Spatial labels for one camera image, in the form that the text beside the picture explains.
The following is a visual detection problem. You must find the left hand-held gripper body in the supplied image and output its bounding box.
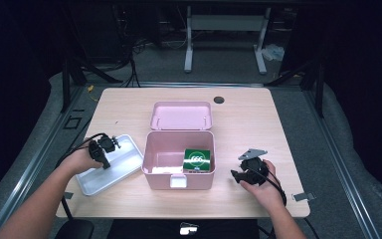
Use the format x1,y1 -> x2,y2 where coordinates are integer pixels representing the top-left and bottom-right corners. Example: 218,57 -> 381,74
89,133 -> 117,170

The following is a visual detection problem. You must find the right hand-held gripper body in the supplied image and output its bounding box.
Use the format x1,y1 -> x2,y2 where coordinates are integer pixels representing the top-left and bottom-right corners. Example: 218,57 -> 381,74
238,147 -> 270,187

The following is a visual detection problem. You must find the white tray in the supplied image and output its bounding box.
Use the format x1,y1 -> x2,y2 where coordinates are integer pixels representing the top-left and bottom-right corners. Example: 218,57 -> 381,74
76,133 -> 144,197

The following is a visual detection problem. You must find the green and white carton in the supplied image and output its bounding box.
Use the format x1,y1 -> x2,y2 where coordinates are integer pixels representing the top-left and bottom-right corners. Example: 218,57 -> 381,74
182,147 -> 212,174

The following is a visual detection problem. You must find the pink storage box with lid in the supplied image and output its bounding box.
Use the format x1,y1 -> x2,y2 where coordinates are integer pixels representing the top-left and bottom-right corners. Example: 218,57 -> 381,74
141,101 -> 217,191

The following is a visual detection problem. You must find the person's left hand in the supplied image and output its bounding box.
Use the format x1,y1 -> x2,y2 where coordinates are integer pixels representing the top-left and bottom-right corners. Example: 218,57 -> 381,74
59,147 -> 104,175

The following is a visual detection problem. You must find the person's right hand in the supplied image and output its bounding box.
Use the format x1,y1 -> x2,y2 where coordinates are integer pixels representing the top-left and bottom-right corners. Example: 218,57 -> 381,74
238,158 -> 286,210

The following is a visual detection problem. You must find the yellow tag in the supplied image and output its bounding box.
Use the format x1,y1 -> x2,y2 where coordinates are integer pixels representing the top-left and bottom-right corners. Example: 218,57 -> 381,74
86,85 -> 99,103

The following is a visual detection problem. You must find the black metal stand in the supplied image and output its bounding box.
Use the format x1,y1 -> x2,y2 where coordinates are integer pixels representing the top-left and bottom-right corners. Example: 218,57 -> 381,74
61,56 -> 123,114
265,56 -> 326,119

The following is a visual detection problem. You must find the black stool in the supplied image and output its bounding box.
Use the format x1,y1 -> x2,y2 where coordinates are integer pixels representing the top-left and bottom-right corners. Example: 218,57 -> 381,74
54,218 -> 96,239

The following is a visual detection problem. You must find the person's black clothing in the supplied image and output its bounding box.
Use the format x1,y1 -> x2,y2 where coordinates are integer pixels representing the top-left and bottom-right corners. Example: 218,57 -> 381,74
107,218 -> 261,239

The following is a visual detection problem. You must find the clear plastic bag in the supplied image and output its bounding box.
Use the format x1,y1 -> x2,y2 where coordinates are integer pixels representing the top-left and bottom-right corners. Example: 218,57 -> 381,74
262,43 -> 286,62

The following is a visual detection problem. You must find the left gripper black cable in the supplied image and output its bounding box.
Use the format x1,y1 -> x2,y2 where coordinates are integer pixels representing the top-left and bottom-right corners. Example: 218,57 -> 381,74
55,131 -> 108,168

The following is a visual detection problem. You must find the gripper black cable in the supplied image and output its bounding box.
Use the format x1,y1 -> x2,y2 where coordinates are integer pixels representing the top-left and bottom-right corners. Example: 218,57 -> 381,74
55,131 -> 108,168
254,166 -> 288,207

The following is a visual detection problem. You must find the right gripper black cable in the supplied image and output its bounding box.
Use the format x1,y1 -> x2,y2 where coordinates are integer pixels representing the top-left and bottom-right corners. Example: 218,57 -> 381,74
254,166 -> 288,207

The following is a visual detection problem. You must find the bundle of black cables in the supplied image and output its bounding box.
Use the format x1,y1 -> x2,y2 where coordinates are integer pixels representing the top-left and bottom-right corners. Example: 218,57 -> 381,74
112,6 -> 155,89

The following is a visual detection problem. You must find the white desk frame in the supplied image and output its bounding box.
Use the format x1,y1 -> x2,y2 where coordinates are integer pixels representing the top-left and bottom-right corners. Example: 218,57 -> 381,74
183,5 -> 273,75

